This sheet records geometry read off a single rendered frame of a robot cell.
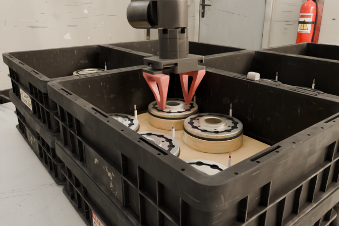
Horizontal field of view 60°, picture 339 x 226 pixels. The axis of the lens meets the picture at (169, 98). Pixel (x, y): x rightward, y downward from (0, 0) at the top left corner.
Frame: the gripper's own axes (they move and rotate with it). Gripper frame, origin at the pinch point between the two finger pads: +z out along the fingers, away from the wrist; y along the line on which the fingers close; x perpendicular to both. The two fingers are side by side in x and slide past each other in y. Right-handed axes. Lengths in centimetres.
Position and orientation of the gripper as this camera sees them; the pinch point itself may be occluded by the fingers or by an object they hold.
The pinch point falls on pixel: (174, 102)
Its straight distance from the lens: 58.6
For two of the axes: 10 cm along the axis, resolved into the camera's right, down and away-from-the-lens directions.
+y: -8.3, 1.8, -5.2
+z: 0.3, 9.6, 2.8
